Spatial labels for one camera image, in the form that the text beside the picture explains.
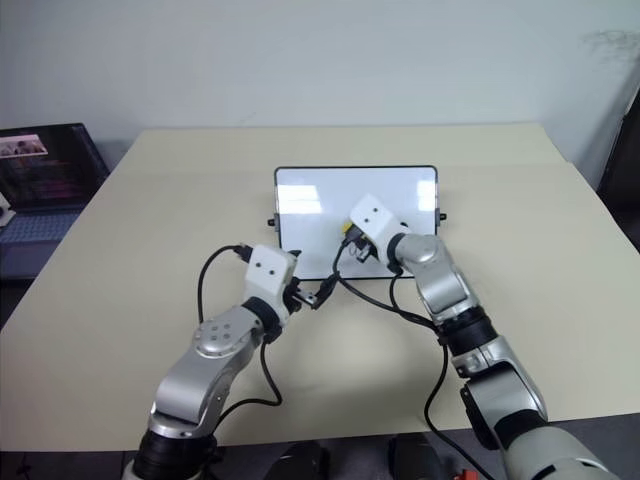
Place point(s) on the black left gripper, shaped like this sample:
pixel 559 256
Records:
pixel 302 297

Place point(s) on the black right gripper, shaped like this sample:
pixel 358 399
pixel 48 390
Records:
pixel 364 252

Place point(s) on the yellow and black eraser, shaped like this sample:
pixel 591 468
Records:
pixel 346 228

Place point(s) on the small black-framed whiteboard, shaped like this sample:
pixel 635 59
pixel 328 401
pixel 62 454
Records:
pixel 310 205

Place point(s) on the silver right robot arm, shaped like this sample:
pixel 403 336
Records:
pixel 445 285

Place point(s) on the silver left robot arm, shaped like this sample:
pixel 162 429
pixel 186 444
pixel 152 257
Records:
pixel 205 370

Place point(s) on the dark rounded shape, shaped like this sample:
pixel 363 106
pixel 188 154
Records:
pixel 302 462
pixel 417 457

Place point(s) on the small red object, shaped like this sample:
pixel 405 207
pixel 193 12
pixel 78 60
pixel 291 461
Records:
pixel 467 475

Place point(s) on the tall black object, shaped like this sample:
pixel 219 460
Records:
pixel 622 155

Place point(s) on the open grey laptop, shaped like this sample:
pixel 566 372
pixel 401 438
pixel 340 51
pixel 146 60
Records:
pixel 45 175

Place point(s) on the small white object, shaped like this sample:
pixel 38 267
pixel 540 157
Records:
pixel 5 212

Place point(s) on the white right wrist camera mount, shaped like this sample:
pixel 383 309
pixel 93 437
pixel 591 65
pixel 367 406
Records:
pixel 372 215

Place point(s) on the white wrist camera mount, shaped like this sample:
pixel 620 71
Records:
pixel 267 277
pixel 372 215

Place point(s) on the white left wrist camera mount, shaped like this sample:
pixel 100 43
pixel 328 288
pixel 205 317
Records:
pixel 267 277

